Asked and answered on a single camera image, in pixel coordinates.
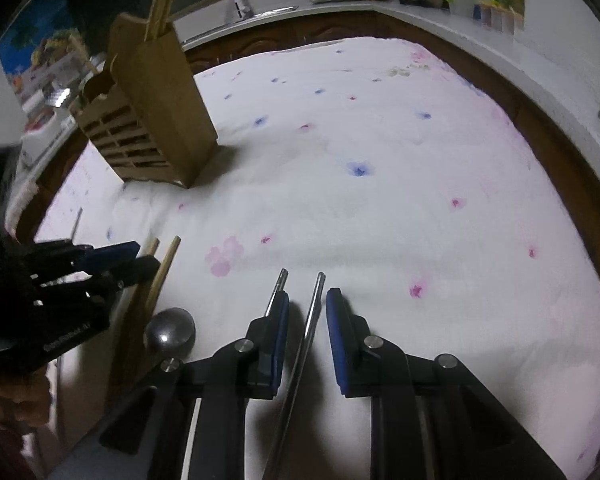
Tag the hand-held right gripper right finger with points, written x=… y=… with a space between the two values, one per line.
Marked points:
x=339 y=345

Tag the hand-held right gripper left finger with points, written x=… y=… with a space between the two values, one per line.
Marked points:
x=276 y=350

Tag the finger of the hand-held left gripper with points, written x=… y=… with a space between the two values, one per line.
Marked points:
x=112 y=256
x=135 y=270

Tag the metal chopstick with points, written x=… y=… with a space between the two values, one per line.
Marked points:
x=77 y=225
x=307 y=330
x=279 y=285

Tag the wooden utensil holder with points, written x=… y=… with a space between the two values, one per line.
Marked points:
x=180 y=110

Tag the person's left hand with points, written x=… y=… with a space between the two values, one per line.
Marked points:
x=22 y=400

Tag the metal spoon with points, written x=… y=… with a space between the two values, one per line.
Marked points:
x=170 y=332

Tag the floral white tablecloth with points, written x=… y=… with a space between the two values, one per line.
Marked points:
x=380 y=185

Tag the steel kitchen sink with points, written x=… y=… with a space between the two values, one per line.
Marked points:
x=250 y=17

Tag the white sink faucet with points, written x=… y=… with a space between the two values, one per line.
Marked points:
x=242 y=5

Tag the small blue bottle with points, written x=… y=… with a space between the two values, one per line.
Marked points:
x=477 y=12

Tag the fruit wall poster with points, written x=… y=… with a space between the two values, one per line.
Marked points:
x=35 y=45

